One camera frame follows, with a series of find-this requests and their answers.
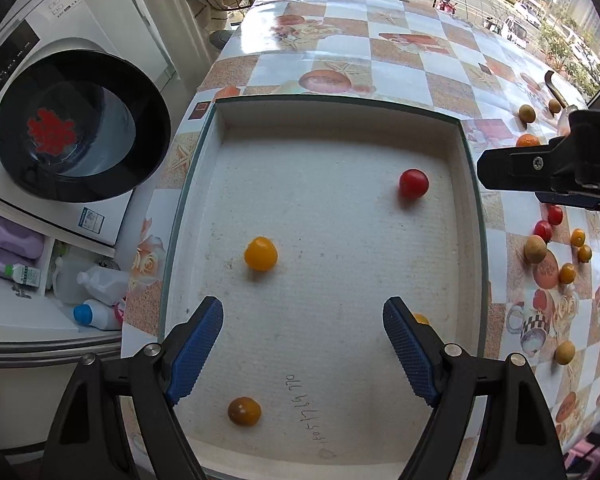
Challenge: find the checkered patterned tablecloth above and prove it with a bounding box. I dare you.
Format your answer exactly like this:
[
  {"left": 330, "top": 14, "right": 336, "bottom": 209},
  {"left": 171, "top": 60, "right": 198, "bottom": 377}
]
[{"left": 120, "top": 0, "right": 600, "bottom": 480}]

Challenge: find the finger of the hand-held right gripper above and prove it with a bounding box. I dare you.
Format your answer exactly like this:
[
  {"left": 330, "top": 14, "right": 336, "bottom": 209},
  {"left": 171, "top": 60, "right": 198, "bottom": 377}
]
[{"left": 477, "top": 132, "right": 600, "bottom": 216}]

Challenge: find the white cabinet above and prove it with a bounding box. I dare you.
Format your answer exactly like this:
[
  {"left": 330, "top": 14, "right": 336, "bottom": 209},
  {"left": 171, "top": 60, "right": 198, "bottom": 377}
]
[{"left": 0, "top": 195, "right": 131, "bottom": 456}]

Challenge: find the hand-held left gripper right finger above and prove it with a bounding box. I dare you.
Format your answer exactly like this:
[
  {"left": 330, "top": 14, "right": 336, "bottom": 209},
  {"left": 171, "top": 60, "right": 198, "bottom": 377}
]
[{"left": 383, "top": 296, "right": 568, "bottom": 480}]

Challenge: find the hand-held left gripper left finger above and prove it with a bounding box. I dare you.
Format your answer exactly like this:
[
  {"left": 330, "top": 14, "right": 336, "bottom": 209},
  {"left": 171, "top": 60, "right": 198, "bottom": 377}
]
[{"left": 42, "top": 296, "right": 224, "bottom": 480}]

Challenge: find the white washing machine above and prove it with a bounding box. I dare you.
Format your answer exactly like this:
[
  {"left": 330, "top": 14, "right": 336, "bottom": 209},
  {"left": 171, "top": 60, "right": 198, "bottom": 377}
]
[{"left": 0, "top": 0, "right": 177, "bottom": 248}]

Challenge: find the clear plastic jug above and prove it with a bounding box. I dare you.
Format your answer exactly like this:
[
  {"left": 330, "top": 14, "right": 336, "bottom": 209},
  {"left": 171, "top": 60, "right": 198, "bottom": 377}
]
[
  {"left": 52, "top": 255, "right": 88, "bottom": 306},
  {"left": 76, "top": 266, "right": 131, "bottom": 307}
]

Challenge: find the white foam tray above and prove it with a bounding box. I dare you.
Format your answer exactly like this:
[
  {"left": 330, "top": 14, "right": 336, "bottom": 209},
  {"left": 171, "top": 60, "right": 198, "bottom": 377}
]
[{"left": 162, "top": 96, "right": 491, "bottom": 480}]

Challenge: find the beige cloth bag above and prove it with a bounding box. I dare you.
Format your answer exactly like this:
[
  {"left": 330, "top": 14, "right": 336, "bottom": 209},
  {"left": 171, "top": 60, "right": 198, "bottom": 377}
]
[{"left": 185, "top": 0, "right": 255, "bottom": 32}]

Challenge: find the white bottle blue cap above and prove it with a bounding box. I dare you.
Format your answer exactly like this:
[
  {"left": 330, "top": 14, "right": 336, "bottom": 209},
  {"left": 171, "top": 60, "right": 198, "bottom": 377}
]
[{"left": 73, "top": 300, "right": 126, "bottom": 332}]

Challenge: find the metal utensil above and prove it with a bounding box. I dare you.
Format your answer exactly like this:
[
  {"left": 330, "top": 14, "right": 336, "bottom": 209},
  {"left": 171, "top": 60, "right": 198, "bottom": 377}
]
[{"left": 544, "top": 70, "right": 578, "bottom": 111}]

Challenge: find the white bottle green label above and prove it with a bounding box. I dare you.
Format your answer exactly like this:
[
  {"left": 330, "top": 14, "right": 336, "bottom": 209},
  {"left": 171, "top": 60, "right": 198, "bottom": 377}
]
[{"left": 4, "top": 262, "right": 43, "bottom": 291}]

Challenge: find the white van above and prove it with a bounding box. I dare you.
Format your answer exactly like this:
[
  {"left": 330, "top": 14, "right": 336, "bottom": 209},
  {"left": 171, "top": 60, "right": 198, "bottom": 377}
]
[{"left": 500, "top": 15, "right": 530, "bottom": 50}]

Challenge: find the white car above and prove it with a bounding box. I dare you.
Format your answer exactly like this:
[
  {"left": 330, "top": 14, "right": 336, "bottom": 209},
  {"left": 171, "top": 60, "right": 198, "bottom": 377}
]
[{"left": 512, "top": 1, "right": 543, "bottom": 29}]

